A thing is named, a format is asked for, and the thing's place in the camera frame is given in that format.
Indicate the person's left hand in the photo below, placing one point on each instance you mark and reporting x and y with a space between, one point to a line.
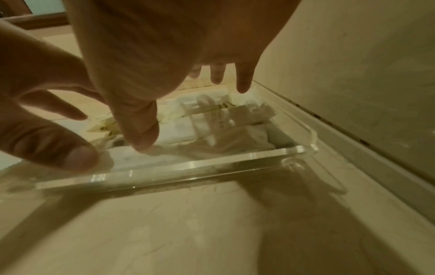
40 107

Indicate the person's right hand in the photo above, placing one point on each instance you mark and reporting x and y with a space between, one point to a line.
170 40

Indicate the bundle of striped toiletry sachets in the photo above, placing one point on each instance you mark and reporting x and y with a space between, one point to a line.
210 107

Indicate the clear acrylic amenity tray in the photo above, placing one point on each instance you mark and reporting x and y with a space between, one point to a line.
204 166

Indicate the wooden framed mirror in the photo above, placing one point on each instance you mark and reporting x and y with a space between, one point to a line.
34 21

